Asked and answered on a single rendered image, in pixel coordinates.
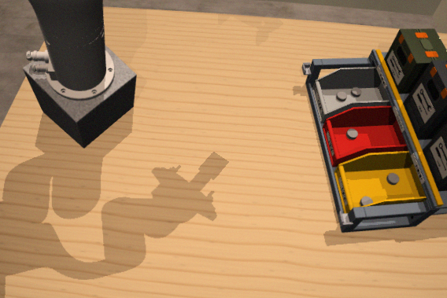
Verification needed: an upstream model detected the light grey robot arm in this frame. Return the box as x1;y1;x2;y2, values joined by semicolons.
27;0;115;101

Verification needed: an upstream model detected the dark grey metal shelf frame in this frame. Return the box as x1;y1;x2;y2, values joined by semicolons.
302;50;447;233

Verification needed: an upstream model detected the red bin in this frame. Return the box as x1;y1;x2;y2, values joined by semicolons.
324;106;408;167

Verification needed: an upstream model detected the yellow long thin bar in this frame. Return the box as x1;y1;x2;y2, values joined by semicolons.
375;50;443;207

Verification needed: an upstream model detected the yellow open bin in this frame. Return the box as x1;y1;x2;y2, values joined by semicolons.
336;151;427;213

